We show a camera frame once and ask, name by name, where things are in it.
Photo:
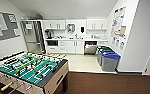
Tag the grey pin board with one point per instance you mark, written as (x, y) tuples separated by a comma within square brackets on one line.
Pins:
[(4, 26)]

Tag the blue recycling bin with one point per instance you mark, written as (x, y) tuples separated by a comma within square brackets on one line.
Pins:
[(104, 53)]

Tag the foosball table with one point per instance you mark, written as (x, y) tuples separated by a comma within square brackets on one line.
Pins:
[(27, 68)]

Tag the white paper note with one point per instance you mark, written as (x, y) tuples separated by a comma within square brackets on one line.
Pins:
[(29, 26)]

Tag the stainless steel dishwasher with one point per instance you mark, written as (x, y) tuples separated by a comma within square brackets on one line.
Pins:
[(90, 48)]

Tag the black coffee machine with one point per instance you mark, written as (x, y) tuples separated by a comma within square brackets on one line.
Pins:
[(49, 34)]

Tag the built-in black microwave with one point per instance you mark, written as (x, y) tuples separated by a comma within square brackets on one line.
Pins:
[(52, 43)]

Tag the stainless steel refrigerator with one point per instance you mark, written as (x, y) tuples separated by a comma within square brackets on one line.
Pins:
[(33, 36)]

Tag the narrow white drawer unit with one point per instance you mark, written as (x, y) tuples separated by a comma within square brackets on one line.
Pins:
[(103, 43)]

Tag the wide white drawer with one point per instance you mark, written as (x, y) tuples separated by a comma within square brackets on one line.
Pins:
[(52, 49)]

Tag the grey bin black lid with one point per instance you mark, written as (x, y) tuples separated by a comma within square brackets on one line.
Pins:
[(101, 50)]

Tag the grey bin blue lid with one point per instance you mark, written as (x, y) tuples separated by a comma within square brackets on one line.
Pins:
[(110, 63)]

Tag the white two-door sink cabinet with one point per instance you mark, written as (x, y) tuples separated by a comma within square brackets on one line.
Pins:
[(75, 47)]

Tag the white three-drawer unit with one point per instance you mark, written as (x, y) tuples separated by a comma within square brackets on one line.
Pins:
[(62, 46)]

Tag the chrome faucet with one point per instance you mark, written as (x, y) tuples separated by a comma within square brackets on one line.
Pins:
[(76, 36)]

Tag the small recycling wall sign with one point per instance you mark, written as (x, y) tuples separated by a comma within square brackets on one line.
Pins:
[(122, 45), (114, 41), (117, 43)]

